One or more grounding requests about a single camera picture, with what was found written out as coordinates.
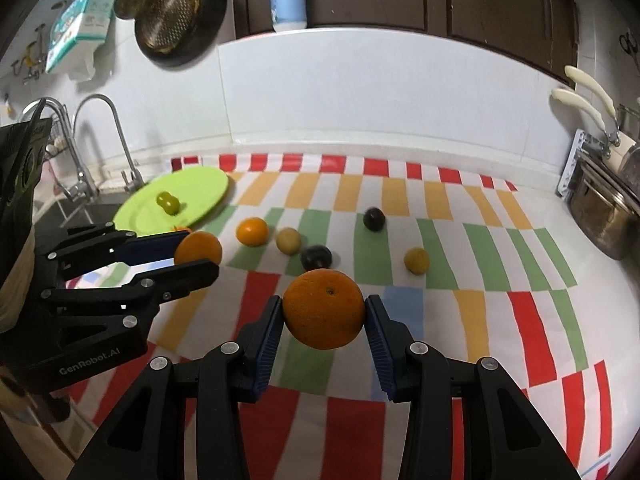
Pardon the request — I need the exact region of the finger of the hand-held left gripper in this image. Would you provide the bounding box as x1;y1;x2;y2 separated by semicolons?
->
35;222;193;281
40;259;221;323

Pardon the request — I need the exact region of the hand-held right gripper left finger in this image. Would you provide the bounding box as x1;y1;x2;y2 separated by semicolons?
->
65;295;286;480

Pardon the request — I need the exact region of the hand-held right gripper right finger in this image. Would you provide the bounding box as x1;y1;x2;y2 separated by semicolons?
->
364;295;583;480

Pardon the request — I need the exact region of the medium orange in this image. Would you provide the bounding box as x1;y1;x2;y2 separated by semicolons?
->
174;230;223;267

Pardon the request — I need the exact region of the large orange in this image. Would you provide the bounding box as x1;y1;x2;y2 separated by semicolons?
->
282;269;366;350

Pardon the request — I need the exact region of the green plate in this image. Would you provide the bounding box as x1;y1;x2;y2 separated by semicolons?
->
113;166;231;237

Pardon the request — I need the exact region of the small orange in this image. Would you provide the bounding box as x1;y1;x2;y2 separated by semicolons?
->
236;217;270;247

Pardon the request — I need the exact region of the yellow round fruit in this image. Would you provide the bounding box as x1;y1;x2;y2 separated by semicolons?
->
404;247;430;275
275;227;301;255

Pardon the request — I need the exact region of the stainless steel sink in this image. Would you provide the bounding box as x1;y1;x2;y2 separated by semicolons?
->
32;190;121;241

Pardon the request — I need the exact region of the thin gooseneck faucet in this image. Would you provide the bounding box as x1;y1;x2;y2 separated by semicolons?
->
72;94;146;193

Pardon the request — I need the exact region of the large steel faucet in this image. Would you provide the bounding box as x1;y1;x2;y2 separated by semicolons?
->
22;97;98;206

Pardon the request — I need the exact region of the striped colourful tablecloth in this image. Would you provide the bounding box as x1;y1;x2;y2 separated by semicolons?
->
65;152;616;480

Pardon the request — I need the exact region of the perforated metal strainer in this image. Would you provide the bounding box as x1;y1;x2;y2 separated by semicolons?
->
137;0;201;53

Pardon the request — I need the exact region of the black frying pan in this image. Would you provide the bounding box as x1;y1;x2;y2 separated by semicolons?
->
134;0;228;68

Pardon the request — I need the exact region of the tissue paper pack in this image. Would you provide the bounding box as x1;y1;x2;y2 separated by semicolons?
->
45;0;121;81

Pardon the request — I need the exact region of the brass round lid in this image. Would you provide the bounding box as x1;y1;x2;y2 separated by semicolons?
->
113;0;156;21

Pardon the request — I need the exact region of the stainless steel pot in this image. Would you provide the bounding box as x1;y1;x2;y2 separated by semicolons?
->
567;150;640;261

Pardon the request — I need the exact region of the white knife rack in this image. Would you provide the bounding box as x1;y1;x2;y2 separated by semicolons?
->
557;130;587;201

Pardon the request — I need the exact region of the black wire basket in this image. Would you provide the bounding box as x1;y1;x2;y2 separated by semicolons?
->
45;110;76;161

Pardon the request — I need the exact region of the wall hook rail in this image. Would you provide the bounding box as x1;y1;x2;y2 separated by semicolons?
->
12;25;51;83

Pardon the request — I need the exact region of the cream handled knife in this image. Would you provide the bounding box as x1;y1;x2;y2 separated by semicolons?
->
551;87;609;134
565;65;617;117

